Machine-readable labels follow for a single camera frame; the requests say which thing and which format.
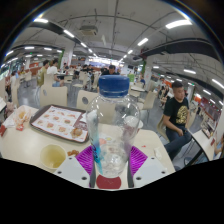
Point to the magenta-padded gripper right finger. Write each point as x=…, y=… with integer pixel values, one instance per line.
x=151, y=170

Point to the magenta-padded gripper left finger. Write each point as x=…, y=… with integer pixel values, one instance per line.
x=70, y=170

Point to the clear blue-capped water bottle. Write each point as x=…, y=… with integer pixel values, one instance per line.
x=114, y=86

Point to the crumpled white tissue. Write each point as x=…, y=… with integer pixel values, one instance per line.
x=158, y=153

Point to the dark food tray with liner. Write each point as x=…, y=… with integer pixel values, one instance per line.
x=56, y=121

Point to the beige neighbouring table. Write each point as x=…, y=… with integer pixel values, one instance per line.
x=203, y=140

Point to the person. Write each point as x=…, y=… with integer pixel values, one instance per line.
x=111, y=70
x=53, y=70
x=176, y=115
x=42, y=73

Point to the red sauce sachet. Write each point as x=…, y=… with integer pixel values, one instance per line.
x=19, y=127

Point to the beige chair with round hole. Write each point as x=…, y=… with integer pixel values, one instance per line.
x=85, y=100
x=53, y=96

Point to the group of beige cafeteria chairs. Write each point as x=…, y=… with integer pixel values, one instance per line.
x=150, y=98

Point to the clear bag of fried snacks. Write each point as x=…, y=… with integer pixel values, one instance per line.
x=21, y=116

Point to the red cardboard box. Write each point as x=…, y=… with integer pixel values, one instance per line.
x=2, y=130

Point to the ceiling air conditioner unit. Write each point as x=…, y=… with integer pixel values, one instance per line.
x=88, y=30

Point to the group of ceiling lights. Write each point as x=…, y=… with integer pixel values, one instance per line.
x=178, y=23

